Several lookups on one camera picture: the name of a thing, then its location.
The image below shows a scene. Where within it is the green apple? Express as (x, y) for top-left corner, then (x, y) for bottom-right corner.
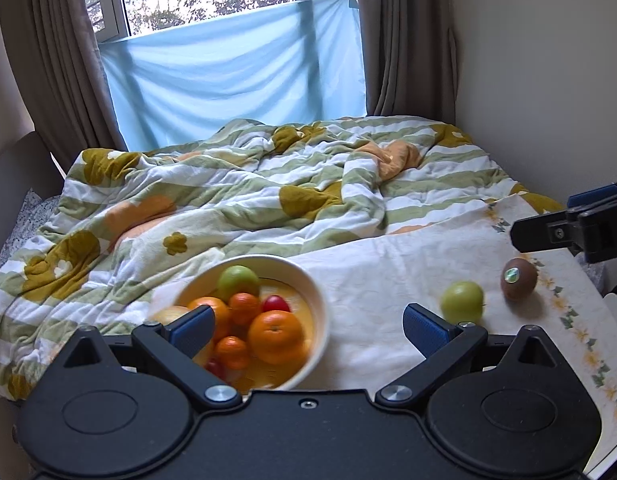
(439, 281), (484, 324)
(216, 264), (261, 301)

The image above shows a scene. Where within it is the small orange mandarin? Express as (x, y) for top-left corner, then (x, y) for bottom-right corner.
(214, 336), (251, 370)

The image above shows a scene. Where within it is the brown kiwi with sticker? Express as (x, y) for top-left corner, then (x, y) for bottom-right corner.
(500, 258), (538, 301)

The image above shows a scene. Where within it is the red cherry tomato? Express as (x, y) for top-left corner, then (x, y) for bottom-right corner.
(261, 295), (291, 312)
(204, 359), (226, 380)

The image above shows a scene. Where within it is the white floral tablecloth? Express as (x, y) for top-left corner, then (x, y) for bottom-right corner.
(293, 196), (617, 465)

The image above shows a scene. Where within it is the small mandarin in bowl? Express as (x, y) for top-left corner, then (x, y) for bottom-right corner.
(228, 292), (261, 326)

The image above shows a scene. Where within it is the green apple in bowl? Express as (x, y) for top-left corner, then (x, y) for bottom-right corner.
(216, 264), (261, 301)

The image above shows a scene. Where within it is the large orange in bowl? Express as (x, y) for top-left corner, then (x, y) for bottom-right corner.
(248, 310), (305, 366)

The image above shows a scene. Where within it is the cream duck pattern bowl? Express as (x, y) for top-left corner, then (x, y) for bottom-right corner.
(171, 255), (330, 394)

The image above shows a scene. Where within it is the green striped floral blanket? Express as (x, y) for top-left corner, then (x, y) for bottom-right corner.
(0, 116), (559, 400)

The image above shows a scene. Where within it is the grey patterned pillow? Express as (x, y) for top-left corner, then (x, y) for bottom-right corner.
(0, 190), (60, 268)

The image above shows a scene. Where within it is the brown right curtain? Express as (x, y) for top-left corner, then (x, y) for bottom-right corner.
(358, 0), (457, 124)

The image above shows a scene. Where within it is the brown curtain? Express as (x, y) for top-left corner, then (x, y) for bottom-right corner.
(0, 0), (126, 170)
(358, 0), (457, 124)

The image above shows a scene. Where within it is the grey bed headboard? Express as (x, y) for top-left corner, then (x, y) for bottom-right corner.
(0, 132), (63, 250)

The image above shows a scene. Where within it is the light blue window cloth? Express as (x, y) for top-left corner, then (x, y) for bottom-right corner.
(100, 0), (366, 151)

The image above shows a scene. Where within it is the brown left curtain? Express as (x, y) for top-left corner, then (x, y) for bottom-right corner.
(0, 0), (126, 170)

